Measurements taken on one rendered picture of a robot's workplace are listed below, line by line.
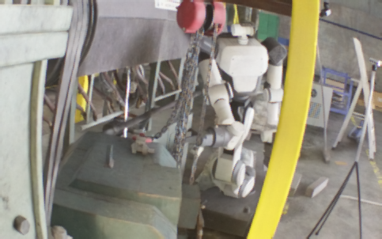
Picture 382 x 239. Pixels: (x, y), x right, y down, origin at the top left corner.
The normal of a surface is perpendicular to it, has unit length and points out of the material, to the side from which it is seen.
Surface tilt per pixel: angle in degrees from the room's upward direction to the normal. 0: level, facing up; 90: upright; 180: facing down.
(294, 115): 90
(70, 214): 90
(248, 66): 103
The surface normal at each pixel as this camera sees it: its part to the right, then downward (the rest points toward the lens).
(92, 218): 0.03, 0.22
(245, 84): 0.22, 0.47
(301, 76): -0.30, 0.17
